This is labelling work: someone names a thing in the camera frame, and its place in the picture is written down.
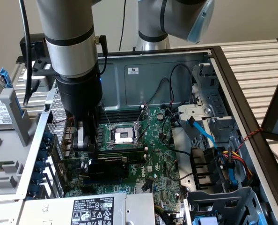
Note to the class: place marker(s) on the thin metal locking lever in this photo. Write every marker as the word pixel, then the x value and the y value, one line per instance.
pixel 106 116
pixel 118 143

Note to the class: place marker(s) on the silver bay latch plate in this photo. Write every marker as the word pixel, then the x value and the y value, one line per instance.
pixel 195 112

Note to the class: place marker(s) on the metal CPU socket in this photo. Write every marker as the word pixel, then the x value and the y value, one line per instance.
pixel 123 136

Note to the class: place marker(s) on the green Dell motherboard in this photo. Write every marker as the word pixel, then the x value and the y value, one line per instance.
pixel 157 154

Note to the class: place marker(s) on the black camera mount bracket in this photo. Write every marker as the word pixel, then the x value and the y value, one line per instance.
pixel 44 68

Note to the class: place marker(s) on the hard drive in caddy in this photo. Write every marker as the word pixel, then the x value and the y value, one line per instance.
pixel 10 140

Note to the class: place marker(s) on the blue disk carrier rail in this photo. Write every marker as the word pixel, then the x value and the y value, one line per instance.
pixel 5 77

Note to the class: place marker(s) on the silver chipset heatsink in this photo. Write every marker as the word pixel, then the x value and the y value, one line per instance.
pixel 137 188

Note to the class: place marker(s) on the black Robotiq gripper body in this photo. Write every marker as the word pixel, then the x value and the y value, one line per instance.
pixel 79 96

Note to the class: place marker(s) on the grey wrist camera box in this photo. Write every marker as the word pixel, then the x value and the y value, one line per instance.
pixel 46 83

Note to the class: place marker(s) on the grey power supply unit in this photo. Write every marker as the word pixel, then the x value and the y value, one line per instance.
pixel 47 211

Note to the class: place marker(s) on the dark framed panel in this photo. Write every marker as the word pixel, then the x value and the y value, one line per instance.
pixel 267 127

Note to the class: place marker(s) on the open metal socket cover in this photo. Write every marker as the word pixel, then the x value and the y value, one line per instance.
pixel 149 117

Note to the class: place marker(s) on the black flat bracket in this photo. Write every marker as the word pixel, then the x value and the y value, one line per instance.
pixel 19 60

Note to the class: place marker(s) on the dark blue slot clip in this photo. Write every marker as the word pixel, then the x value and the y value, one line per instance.
pixel 37 177
pixel 39 166
pixel 33 189
pixel 48 137
pixel 43 145
pixel 42 155

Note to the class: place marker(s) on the open grey PC case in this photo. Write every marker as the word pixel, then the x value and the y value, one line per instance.
pixel 148 65

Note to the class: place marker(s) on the stacked metal port block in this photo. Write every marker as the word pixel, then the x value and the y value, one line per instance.
pixel 66 136

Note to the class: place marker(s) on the black RAM slot white latches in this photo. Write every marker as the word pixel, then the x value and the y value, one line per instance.
pixel 120 119
pixel 120 114
pixel 145 156
pixel 118 152

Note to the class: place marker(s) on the green RAM stick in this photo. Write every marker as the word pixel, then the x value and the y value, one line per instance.
pixel 3 162

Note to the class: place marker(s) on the silver coin cell battery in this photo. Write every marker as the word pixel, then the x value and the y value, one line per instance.
pixel 160 116

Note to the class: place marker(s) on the grey metal disk bay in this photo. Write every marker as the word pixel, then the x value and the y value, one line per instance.
pixel 214 98

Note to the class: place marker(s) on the black plastic box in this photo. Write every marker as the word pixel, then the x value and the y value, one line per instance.
pixel 38 47

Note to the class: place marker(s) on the short black expansion slot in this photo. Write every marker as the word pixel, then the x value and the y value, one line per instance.
pixel 87 189

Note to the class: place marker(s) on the green graphics card black cooler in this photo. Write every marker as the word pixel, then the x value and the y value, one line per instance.
pixel 106 171

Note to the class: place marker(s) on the light blue plastic latch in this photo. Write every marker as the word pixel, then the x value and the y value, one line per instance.
pixel 204 220

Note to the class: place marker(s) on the grey plastic drive cage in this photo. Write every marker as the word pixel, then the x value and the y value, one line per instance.
pixel 235 199

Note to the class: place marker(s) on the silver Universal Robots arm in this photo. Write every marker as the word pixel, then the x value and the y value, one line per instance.
pixel 66 23

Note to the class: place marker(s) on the black plastic fan shroud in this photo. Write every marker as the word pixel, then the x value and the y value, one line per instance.
pixel 202 164

